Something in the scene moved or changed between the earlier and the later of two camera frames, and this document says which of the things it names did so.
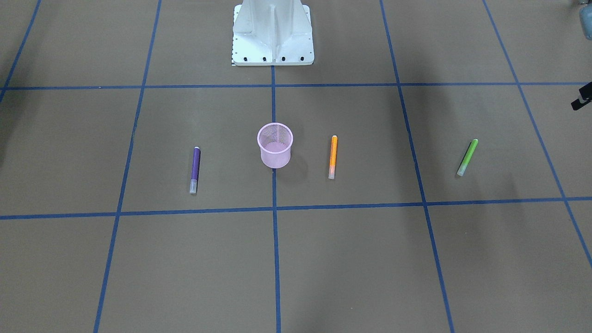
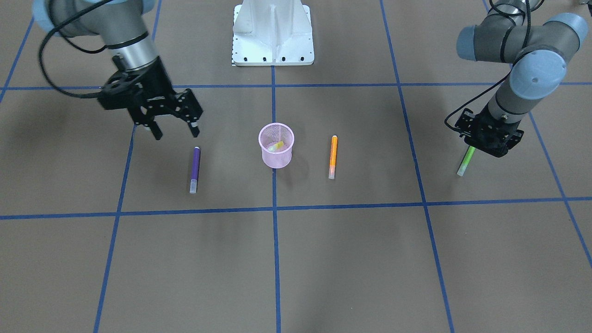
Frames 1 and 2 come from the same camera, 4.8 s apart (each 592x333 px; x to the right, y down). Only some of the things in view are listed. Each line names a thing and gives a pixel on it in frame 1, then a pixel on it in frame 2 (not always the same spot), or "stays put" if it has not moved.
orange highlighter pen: [333, 157] stays put
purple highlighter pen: [194, 170] stays put
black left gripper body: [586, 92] → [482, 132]
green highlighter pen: [467, 157] stays put
